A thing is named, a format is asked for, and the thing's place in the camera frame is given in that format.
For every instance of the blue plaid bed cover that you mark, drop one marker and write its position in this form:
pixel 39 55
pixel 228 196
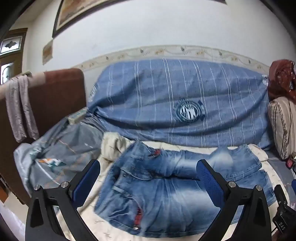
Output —
pixel 161 92

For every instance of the pale green box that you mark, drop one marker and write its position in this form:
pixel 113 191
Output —
pixel 77 115

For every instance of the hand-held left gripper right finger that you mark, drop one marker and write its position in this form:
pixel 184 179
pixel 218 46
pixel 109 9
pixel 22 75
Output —
pixel 208 180

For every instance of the small wall picture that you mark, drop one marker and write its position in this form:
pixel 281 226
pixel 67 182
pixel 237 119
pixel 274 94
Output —
pixel 47 52

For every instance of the cream leaf-print blanket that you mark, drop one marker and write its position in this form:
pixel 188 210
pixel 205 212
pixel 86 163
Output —
pixel 111 148

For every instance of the red and black device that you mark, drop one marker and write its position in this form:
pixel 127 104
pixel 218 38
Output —
pixel 290 163

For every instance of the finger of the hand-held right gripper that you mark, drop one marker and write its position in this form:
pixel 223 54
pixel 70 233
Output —
pixel 294 183
pixel 280 195

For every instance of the large framed picture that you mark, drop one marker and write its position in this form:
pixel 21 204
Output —
pixel 69 14

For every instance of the red-brown cloth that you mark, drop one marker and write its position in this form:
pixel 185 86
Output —
pixel 279 74

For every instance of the blue denim pants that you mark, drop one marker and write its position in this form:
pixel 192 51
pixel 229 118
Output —
pixel 161 197

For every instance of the grey hanging scarf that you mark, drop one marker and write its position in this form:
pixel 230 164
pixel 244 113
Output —
pixel 23 111

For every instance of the striped beige pillow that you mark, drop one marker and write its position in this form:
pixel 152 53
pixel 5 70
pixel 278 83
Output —
pixel 282 125

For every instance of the wooden door with glass panes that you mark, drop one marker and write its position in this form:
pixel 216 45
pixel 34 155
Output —
pixel 11 44

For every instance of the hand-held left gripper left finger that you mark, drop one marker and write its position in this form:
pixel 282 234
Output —
pixel 86 183

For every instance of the brown headboard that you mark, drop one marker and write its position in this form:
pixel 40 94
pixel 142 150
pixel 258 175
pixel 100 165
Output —
pixel 57 92

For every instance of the grey printed bedsheet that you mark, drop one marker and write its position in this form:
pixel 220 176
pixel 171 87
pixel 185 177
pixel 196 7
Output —
pixel 69 143

